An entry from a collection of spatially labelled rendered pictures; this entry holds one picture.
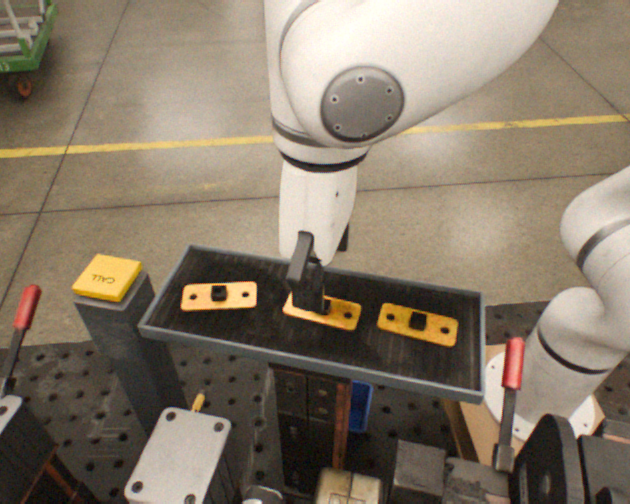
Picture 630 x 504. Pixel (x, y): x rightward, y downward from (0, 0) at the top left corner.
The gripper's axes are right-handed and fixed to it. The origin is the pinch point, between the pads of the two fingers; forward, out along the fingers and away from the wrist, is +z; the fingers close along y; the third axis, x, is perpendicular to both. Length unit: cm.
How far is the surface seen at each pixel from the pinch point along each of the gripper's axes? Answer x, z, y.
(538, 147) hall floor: 56, 123, -244
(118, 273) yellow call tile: -25.1, 6.6, 1.9
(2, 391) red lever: -34.5, 15.8, 16.0
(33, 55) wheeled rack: -248, 95, -209
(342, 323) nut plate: 2.9, 6.3, 1.3
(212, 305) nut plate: -11.9, 6.3, 3.3
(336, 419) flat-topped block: 3.4, 23.3, 3.7
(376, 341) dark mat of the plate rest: 6.9, 6.6, 2.3
